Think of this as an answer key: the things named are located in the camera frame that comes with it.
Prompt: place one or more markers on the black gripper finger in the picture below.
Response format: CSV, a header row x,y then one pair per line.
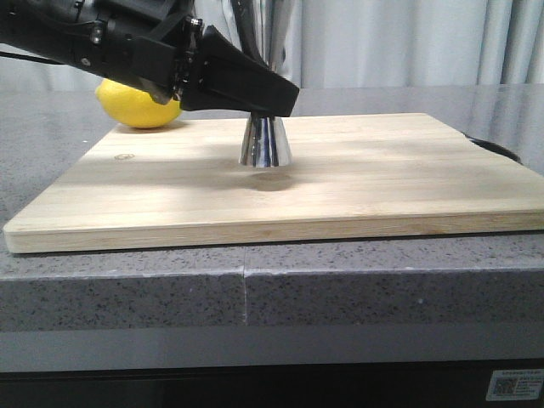
x,y
215,75

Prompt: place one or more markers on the yellow lemon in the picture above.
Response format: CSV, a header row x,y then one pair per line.
x,y
133,107

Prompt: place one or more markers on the QR code sticker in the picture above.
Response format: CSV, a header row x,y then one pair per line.
x,y
515,385

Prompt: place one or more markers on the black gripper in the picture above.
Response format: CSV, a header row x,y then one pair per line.
x,y
140,44

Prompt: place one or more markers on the grey curtain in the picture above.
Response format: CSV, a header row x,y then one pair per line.
x,y
376,44

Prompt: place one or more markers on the steel double jigger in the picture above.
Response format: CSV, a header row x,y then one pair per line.
x,y
262,27

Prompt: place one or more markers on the wooden cutting board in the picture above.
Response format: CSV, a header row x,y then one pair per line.
x,y
351,177

